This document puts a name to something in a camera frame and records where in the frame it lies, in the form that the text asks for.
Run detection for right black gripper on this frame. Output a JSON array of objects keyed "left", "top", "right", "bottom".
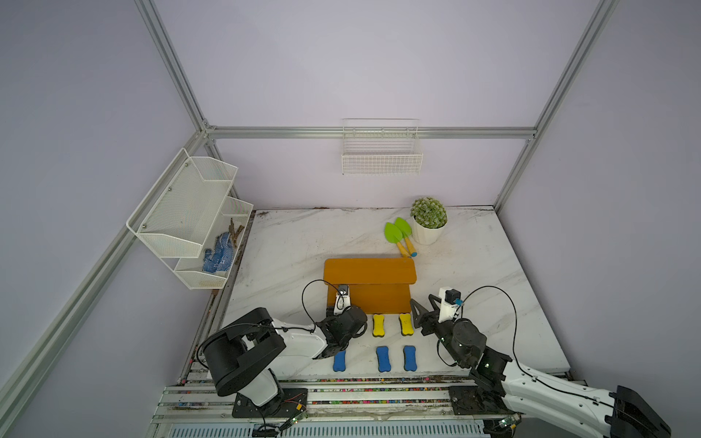
[{"left": 410, "top": 293, "right": 467, "bottom": 365}]

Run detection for yellow eraser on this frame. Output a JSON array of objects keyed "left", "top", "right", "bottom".
[
  {"left": 398, "top": 313, "right": 414, "bottom": 337},
  {"left": 372, "top": 314, "right": 386, "bottom": 338}
]

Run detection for blue eraser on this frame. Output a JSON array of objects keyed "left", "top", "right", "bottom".
[
  {"left": 332, "top": 350, "right": 347, "bottom": 372},
  {"left": 375, "top": 346, "right": 392, "bottom": 373},
  {"left": 403, "top": 345, "right": 418, "bottom": 372}
]

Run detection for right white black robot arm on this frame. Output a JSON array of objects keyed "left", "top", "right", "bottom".
[{"left": 410, "top": 289, "right": 672, "bottom": 437}]

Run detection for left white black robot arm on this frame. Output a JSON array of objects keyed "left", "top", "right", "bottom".
[{"left": 200, "top": 305, "right": 368, "bottom": 412}]

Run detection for orange two-tier wooden shelf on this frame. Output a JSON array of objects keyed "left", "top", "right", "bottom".
[{"left": 323, "top": 257, "right": 417, "bottom": 314}]

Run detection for green spatula blue tip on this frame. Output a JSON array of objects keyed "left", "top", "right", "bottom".
[{"left": 394, "top": 217, "right": 417, "bottom": 257}]

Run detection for potted green succulent plant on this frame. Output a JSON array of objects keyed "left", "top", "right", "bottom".
[{"left": 410, "top": 196, "right": 448, "bottom": 246}]

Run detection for blue crumpled cloth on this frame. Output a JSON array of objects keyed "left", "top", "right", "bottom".
[{"left": 202, "top": 232, "right": 234, "bottom": 274}]

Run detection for brown sticks in rack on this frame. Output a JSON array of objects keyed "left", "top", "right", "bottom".
[{"left": 228, "top": 219, "right": 245, "bottom": 248}]

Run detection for white mesh two-tier rack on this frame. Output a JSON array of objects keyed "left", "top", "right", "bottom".
[{"left": 126, "top": 149, "right": 254, "bottom": 290}]

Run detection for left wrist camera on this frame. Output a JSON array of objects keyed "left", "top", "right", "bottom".
[{"left": 333, "top": 284, "right": 351, "bottom": 316}]

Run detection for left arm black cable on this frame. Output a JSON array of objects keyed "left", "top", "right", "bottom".
[{"left": 195, "top": 278, "right": 346, "bottom": 438}]

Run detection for green spatula orange handle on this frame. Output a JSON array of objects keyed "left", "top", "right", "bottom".
[{"left": 383, "top": 223, "right": 411, "bottom": 257}]

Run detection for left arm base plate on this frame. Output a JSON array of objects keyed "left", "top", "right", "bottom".
[{"left": 232, "top": 387, "right": 309, "bottom": 420}]

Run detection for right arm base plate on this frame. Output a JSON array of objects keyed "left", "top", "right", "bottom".
[{"left": 448, "top": 385, "right": 516, "bottom": 415}]

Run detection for white wire wall basket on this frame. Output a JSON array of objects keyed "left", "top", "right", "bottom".
[{"left": 341, "top": 118, "right": 424, "bottom": 176}]

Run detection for aluminium front rail frame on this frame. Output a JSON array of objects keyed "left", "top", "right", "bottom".
[{"left": 147, "top": 377, "right": 614, "bottom": 438}]

